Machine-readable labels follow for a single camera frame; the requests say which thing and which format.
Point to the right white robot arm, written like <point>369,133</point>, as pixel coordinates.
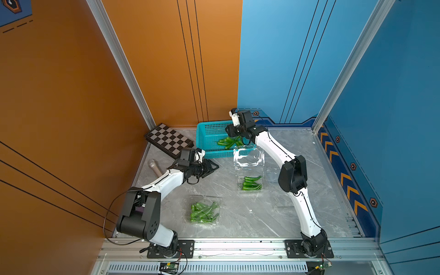
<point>292,179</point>

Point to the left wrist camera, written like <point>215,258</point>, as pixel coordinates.
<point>199,155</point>

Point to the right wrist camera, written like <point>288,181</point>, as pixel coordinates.
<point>233,113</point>

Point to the right aluminium frame post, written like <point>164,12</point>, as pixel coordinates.
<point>373,24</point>

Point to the right circuit board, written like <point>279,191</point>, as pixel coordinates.
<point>324,266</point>

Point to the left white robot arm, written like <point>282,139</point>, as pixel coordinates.
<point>140,214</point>

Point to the circuit board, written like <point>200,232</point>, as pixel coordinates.
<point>168,268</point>
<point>324,266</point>

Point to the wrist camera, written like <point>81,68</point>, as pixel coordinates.
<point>199,155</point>
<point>233,113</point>

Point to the clear pepper container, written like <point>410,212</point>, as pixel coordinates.
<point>204,211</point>
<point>283,204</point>
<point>240,181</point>

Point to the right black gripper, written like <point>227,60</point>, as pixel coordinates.
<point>231,130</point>

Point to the teal plastic basket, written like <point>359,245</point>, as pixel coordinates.
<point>210,133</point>

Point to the black white checkerboard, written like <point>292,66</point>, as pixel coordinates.
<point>168,140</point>

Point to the left circuit board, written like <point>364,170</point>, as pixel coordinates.
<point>168,268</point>

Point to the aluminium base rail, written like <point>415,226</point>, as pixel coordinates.
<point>242,256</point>

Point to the clear pepper container front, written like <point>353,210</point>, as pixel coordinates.
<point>204,211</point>

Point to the aluminium frame post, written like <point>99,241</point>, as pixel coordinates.
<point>373,24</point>
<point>111,38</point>

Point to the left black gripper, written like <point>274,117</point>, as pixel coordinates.
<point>207,167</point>

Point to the left aluminium frame post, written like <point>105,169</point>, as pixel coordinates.
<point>111,38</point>

